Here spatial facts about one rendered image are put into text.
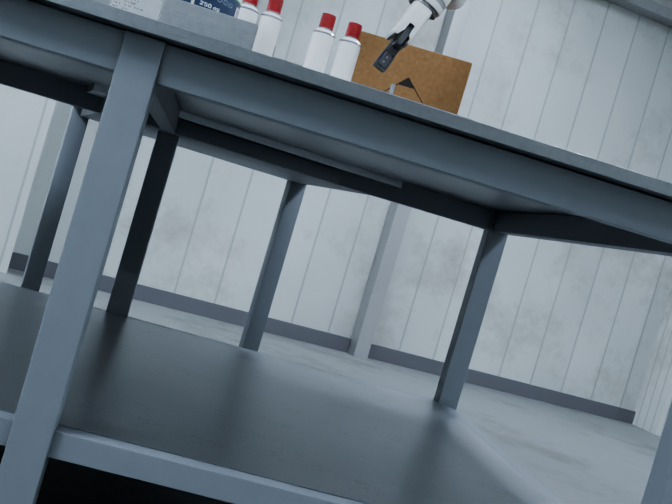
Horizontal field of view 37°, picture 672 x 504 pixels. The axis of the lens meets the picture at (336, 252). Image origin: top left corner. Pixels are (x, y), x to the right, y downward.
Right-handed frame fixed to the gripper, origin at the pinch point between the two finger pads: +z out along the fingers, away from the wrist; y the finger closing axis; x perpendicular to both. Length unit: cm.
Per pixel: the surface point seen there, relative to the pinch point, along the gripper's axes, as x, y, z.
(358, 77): -1.2, -22.6, 2.2
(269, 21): -25.9, 2.0, 9.0
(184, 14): -33, 78, 29
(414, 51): 6.1, -20.9, -11.3
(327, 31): -14.3, 2.5, 2.9
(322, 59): -11.5, 2.6, 8.6
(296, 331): 69, -311, 79
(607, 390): 252, -355, -1
